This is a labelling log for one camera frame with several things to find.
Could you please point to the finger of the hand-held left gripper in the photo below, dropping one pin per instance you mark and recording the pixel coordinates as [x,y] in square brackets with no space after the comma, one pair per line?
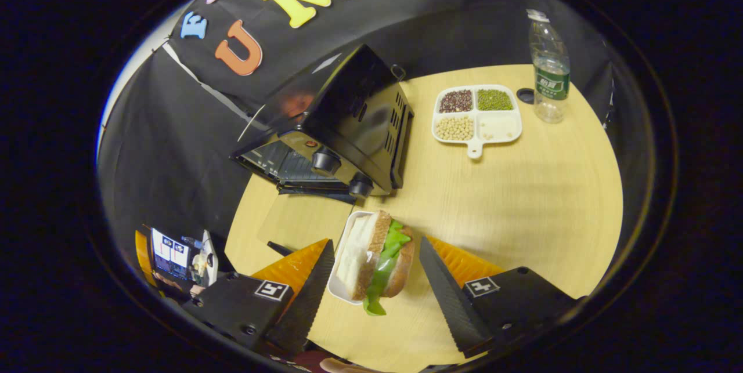
[142,257]

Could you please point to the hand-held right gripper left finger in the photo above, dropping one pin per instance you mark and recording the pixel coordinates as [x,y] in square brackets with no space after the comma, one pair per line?
[313,297]

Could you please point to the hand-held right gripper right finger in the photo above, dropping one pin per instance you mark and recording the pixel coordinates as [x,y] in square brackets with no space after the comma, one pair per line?
[450,297]

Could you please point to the lettuce sandwich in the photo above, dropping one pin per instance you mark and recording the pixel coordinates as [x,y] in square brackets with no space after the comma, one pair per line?
[383,257]

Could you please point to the black electric oven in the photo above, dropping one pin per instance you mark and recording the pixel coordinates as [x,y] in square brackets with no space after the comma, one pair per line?
[360,112]

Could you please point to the small white rectangular tray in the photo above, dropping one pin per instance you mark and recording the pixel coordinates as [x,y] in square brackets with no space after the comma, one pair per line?
[335,287]

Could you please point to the white divided dish with beans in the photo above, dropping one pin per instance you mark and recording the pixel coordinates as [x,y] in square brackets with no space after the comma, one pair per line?
[476,123]

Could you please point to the small black bottle cap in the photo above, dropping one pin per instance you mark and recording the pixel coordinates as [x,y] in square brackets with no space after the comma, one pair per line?
[525,95]

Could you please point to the clear plastic water bottle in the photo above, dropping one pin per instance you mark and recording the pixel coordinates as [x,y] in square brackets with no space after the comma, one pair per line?
[550,77]

